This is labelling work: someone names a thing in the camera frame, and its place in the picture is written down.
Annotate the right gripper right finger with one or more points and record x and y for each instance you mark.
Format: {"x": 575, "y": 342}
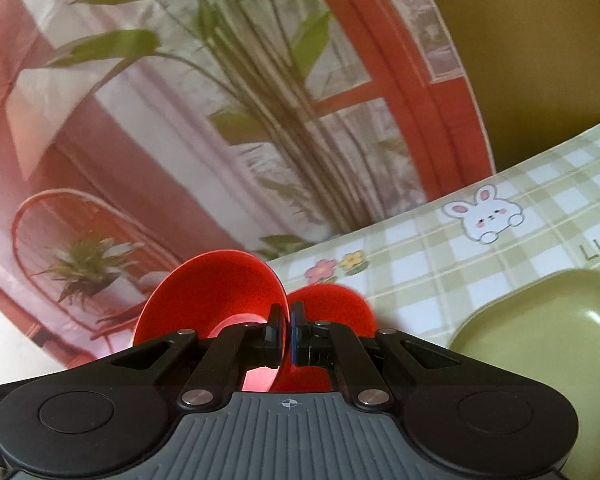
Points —
{"x": 334, "y": 347}

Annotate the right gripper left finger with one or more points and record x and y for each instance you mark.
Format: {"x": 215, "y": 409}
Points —
{"x": 238, "y": 348}

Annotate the red plastic bowl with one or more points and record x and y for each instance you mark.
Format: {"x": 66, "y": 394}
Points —
{"x": 210, "y": 292}
{"x": 323, "y": 302}

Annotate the green square plate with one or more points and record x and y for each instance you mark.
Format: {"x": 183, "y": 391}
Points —
{"x": 548, "y": 331}

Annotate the green plaid bunny tablecloth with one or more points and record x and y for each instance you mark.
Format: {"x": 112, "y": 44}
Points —
{"x": 420, "y": 272}

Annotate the printed room scene backdrop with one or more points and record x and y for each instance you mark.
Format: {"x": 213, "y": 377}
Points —
{"x": 136, "y": 134}

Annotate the wooden headboard panel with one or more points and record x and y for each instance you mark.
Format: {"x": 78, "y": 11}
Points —
{"x": 534, "y": 66}

